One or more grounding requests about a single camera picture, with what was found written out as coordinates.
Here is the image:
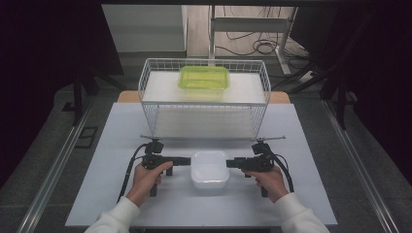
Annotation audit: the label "white cabinet panel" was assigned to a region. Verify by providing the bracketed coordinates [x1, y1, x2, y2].
[101, 4, 189, 60]

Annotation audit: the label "black floor bracket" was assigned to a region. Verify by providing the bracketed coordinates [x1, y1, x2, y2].
[74, 125, 99, 150]

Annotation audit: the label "person's right hand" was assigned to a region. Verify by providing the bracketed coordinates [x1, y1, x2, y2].
[243, 165, 290, 205]

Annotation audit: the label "white wire shelf rack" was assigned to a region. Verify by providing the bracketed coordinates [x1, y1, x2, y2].
[138, 57, 272, 141]

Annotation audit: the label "white metal desk frame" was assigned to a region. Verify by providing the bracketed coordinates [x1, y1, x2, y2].
[208, 4, 299, 77]

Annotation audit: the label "right hand-held gripper black cable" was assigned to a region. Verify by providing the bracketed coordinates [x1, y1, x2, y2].
[265, 149, 295, 194]

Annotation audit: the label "black floor cables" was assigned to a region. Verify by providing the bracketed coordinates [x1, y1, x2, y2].
[215, 5, 310, 71]

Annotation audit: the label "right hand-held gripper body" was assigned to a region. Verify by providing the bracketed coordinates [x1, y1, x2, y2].
[237, 135, 287, 199]

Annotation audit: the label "person's left hand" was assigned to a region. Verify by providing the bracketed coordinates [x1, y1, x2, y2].
[124, 160, 175, 209]

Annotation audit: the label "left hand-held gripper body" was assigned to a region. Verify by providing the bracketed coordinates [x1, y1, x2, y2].
[139, 134, 175, 198]

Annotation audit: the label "left hand-held gripper black cable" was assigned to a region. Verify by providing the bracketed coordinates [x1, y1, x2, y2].
[117, 143, 151, 204]

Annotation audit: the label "green lidded food container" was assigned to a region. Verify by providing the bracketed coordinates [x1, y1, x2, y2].
[177, 65, 231, 102]

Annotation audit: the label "aluminium rail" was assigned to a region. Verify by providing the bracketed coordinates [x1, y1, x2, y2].
[321, 98, 401, 233]
[15, 96, 95, 233]

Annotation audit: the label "hand-held gripper black cable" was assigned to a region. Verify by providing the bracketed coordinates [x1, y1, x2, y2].
[117, 143, 151, 204]
[265, 149, 295, 194]

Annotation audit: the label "white square bowl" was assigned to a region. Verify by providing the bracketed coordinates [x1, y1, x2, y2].
[189, 150, 231, 190]

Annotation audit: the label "white power strip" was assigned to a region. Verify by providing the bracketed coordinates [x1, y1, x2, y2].
[296, 70, 317, 84]

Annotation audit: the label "black metal stand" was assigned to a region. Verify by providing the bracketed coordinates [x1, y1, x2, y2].
[271, 59, 359, 131]
[61, 54, 126, 128]

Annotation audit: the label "dark curtain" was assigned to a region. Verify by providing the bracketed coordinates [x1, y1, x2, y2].
[290, 0, 412, 187]
[0, 0, 124, 190]

